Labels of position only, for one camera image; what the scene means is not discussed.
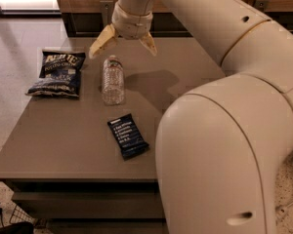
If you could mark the left metal bracket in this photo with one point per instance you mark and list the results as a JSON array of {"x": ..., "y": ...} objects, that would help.
[{"x": 106, "y": 8}]

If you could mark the white power strip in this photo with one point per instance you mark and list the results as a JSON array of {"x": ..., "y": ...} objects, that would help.
[{"x": 282, "y": 211}]

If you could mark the grey table with drawers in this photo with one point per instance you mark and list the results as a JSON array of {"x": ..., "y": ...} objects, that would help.
[{"x": 63, "y": 163}]

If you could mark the clear plastic water bottle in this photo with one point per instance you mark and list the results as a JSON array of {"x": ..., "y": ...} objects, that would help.
[{"x": 113, "y": 81}]

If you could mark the right metal bracket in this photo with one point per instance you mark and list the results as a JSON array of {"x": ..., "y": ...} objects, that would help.
[{"x": 261, "y": 5}]

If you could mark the dark blue snack bar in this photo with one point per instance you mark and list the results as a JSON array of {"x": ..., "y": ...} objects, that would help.
[{"x": 128, "y": 136}]

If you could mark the metal bracket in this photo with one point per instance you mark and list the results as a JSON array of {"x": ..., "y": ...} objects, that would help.
[
  {"x": 106, "y": 8},
  {"x": 261, "y": 5}
]

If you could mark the blue potato chips bag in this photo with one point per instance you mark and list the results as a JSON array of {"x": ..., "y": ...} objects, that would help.
[{"x": 60, "y": 74}]

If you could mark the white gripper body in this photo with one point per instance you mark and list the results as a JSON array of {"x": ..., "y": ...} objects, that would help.
[{"x": 132, "y": 24}]

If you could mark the metal rail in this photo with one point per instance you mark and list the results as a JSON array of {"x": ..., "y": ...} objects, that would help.
[{"x": 153, "y": 33}]

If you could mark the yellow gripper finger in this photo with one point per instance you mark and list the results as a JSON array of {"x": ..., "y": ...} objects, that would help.
[
  {"x": 148, "y": 42},
  {"x": 106, "y": 40}
]

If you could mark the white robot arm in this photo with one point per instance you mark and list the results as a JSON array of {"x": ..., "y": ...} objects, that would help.
[{"x": 219, "y": 146}]

